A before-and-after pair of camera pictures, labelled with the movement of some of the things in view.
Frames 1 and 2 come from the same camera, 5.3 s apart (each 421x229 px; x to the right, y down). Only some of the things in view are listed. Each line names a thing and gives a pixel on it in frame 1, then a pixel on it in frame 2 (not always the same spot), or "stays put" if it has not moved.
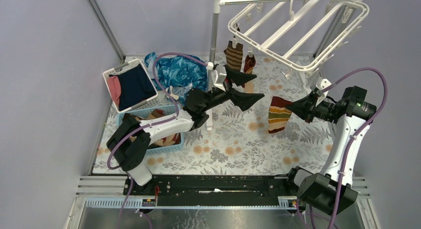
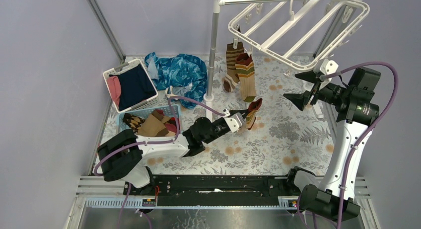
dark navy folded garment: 136,87 stays put
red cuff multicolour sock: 249,64 → 254,107
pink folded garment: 114,86 stays put
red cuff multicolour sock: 278,114 → 245,70
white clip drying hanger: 305,29 stays put
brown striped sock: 234,55 stays put
